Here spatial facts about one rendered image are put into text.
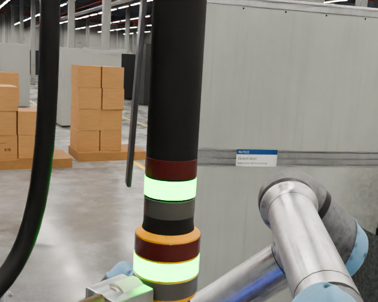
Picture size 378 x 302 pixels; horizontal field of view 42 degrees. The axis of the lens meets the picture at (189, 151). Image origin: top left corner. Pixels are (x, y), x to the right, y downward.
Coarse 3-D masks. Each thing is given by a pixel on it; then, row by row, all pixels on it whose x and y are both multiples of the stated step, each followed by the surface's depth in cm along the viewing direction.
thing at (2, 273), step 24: (48, 0) 23; (48, 24) 23; (48, 48) 23; (48, 72) 23; (48, 96) 24; (48, 120) 24; (48, 144) 24; (48, 168) 24; (48, 192) 24; (24, 216) 24; (24, 240) 24; (24, 264) 24; (0, 288) 23
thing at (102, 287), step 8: (104, 280) 30; (112, 280) 31; (88, 288) 29; (96, 288) 29; (104, 288) 29; (136, 288) 30; (144, 288) 30; (88, 296) 29; (104, 296) 29; (112, 296) 29; (120, 296) 29; (128, 296) 29; (136, 296) 29; (144, 296) 29; (152, 296) 30
